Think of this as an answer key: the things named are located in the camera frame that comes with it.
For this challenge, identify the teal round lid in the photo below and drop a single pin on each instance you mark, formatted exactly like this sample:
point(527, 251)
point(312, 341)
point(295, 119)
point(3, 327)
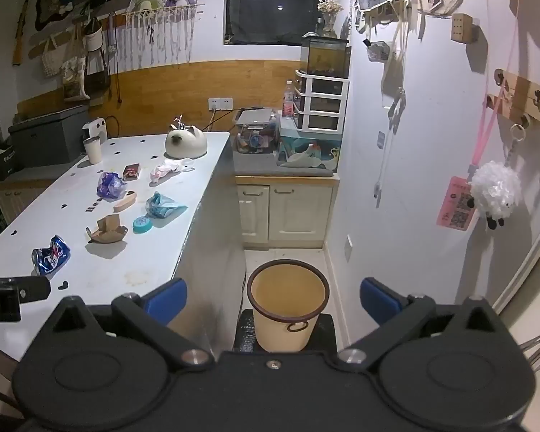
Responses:
point(142, 225)

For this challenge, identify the wooden wall hook rack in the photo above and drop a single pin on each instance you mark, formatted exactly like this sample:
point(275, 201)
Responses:
point(522, 94)

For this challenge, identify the wooden wall block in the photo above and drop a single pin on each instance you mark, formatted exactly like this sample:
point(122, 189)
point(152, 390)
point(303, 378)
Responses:
point(461, 27)

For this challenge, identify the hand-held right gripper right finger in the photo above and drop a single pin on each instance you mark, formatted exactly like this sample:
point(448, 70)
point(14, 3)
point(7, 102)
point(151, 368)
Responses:
point(378, 300)

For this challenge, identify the white paper cup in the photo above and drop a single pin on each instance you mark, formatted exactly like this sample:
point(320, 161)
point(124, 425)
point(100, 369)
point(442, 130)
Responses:
point(92, 150)

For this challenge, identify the small brown snack packet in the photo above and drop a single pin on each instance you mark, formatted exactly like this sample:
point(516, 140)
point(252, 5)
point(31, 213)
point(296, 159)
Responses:
point(131, 171)

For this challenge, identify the cream cabinet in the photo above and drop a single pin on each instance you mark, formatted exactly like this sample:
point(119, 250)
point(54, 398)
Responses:
point(292, 211)

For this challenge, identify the pink white tissue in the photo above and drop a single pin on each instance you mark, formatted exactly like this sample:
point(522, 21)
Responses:
point(167, 170)

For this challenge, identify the plastic water bottle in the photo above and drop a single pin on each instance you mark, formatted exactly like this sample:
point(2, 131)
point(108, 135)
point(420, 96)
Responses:
point(288, 101)

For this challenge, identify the small wooden block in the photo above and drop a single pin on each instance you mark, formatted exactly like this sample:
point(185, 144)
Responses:
point(125, 201)

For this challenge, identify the pink card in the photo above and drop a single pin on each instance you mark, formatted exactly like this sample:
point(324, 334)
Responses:
point(454, 207)

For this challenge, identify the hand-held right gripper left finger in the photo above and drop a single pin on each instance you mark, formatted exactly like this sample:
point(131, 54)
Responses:
point(167, 300)

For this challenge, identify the teal snack wrapper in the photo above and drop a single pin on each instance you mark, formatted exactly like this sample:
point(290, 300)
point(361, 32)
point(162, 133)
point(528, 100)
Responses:
point(163, 206)

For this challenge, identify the clear lidded storage box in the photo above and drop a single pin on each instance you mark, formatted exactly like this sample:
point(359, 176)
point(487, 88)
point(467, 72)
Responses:
point(252, 132)

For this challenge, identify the blue crinkled plastic wrapper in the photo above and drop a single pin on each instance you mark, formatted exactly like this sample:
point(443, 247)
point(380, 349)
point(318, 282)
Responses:
point(110, 186)

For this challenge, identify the grey storage box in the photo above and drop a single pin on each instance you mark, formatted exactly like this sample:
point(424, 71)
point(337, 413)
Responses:
point(49, 137)

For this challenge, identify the torn brown cardboard box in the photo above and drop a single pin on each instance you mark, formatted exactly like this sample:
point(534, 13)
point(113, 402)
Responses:
point(107, 230)

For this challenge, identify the beige bin with brown rim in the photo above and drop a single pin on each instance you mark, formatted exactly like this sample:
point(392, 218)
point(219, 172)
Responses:
point(285, 324)

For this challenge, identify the white wall socket strip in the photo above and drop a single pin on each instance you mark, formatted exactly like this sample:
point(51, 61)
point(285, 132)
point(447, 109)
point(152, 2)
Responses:
point(220, 104)

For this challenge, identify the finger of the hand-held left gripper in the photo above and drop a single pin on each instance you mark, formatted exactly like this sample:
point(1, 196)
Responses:
point(35, 289)

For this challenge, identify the small white appliance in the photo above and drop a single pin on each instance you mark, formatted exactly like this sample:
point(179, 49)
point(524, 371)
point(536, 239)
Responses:
point(95, 127)

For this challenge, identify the beige tote bag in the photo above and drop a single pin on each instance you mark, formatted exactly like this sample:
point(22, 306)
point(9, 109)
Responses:
point(67, 72)

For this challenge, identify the white drawer organizer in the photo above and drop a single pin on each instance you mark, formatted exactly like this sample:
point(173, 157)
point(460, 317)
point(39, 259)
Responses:
point(321, 101)

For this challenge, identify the black mesh bag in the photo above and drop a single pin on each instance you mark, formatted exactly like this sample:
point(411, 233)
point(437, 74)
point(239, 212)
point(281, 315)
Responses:
point(96, 67)

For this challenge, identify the black cardboard box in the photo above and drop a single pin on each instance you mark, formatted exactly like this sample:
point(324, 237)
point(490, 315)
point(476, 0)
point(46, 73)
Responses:
point(1, 164)

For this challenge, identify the dark window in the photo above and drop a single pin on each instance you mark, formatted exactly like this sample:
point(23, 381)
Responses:
point(276, 4)

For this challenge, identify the glass fish tank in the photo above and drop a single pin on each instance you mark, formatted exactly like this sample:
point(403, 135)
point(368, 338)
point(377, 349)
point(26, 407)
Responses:
point(325, 56)

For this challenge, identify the white cat-shaped ceramic pot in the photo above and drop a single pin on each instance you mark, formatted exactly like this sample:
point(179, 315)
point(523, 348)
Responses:
point(186, 141)

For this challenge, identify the teal plastic tank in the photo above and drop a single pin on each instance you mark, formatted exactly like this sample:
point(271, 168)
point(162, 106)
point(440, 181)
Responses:
point(308, 150)

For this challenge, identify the vase of dried flowers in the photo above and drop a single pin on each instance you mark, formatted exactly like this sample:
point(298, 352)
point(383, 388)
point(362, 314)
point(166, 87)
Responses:
point(329, 13)

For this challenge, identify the white macrame wall hanging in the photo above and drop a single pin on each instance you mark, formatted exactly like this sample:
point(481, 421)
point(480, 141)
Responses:
point(162, 22)

